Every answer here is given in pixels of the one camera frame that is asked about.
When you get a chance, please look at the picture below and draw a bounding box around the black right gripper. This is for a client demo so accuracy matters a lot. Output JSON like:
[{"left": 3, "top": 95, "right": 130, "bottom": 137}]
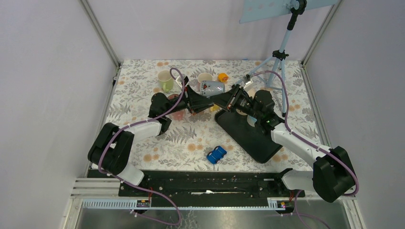
[{"left": 210, "top": 84, "right": 262, "bottom": 120}]

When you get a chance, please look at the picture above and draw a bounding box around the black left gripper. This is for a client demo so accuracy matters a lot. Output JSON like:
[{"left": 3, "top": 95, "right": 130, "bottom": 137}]
[{"left": 164, "top": 85, "right": 214, "bottom": 116}]

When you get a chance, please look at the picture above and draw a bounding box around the small grey mug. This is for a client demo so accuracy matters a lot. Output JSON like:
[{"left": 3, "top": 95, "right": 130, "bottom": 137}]
[{"left": 200, "top": 81, "right": 225, "bottom": 97}]

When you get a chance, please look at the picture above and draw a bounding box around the large pink speckled mug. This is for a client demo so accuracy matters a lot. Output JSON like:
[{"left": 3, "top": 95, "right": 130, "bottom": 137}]
[{"left": 168, "top": 94, "right": 185, "bottom": 121}]

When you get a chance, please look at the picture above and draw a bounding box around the pink ceramic mug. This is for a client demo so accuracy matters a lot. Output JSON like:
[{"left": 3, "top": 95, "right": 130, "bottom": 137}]
[{"left": 197, "top": 73, "right": 213, "bottom": 83}]

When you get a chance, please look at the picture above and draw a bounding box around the light green mug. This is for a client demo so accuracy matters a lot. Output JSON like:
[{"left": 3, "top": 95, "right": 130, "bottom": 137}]
[{"left": 157, "top": 70, "right": 174, "bottom": 93}]

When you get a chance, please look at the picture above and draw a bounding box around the yellow ceramic mug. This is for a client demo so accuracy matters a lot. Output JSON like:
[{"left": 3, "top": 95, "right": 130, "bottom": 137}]
[{"left": 210, "top": 105, "right": 220, "bottom": 112}]

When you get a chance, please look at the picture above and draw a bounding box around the light blue mug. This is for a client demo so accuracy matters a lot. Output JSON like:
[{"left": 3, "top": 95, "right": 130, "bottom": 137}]
[{"left": 246, "top": 115, "right": 257, "bottom": 127}]

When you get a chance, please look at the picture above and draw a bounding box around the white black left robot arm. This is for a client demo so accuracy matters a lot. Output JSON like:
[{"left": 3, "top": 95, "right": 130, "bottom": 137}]
[{"left": 87, "top": 82, "right": 214, "bottom": 196}]

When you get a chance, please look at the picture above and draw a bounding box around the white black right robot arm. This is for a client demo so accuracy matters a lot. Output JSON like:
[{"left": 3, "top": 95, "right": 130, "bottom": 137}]
[{"left": 210, "top": 85, "right": 357, "bottom": 203}]

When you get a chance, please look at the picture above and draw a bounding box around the beige patterned tall mug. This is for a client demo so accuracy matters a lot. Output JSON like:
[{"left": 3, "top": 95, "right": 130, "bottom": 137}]
[{"left": 247, "top": 88, "right": 256, "bottom": 98}]

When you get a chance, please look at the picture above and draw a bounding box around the floral patterned table mat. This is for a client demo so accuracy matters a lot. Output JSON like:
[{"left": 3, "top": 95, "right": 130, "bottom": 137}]
[{"left": 106, "top": 60, "right": 320, "bottom": 172}]

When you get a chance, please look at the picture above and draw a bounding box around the small orange toy cup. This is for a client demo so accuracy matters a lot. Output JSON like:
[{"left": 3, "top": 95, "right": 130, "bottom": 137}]
[{"left": 217, "top": 73, "right": 229, "bottom": 83}]

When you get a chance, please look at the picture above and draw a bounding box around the blue toy car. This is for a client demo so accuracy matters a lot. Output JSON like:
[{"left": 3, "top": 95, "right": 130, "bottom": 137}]
[{"left": 206, "top": 146, "right": 227, "bottom": 165}]

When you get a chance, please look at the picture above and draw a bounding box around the light blue tripod stand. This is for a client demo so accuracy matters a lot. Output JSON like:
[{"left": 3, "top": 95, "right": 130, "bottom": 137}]
[{"left": 236, "top": 12, "right": 303, "bottom": 116}]

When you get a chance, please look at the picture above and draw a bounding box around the black plastic tray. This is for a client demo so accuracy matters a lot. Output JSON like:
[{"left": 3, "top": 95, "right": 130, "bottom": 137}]
[{"left": 214, "top": 110, "right": 282, "bottom": 164}]

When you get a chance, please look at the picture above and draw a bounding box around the light blue perforated board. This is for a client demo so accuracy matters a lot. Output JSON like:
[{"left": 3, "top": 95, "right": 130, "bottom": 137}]
[{"left": 239, "top": 0, "right": 337, "bottom": 24}]

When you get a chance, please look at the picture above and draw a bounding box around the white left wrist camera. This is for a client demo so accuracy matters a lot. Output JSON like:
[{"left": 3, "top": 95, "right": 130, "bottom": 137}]
[{"left": 175, "top": 76, "right": 183, "bottom": 90}]

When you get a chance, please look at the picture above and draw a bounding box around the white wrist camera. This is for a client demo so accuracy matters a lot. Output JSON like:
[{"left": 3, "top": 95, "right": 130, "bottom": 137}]
[
  {"left": 243, "top": 74, "right": 253, "bottom": 92},
  {"left": 175, "top": 76, "right": 183, "bottom": 90}
]

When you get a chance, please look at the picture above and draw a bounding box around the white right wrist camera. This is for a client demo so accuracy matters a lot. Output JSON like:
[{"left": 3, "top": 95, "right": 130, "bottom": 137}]
[{"left": 243, "top": 74, "right": 253, "bottom": 92}]

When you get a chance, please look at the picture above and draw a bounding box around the white slotted cable duct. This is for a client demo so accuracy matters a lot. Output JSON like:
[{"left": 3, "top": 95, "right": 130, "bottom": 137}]
[{"left": 82, "top": 197, "right": 294, "bottom": 211}]

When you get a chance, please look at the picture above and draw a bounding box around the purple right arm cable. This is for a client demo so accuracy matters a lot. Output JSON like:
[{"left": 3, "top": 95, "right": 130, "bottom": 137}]
[{"left": 245, "top": 70, "right": 361, "bottom": 229}]

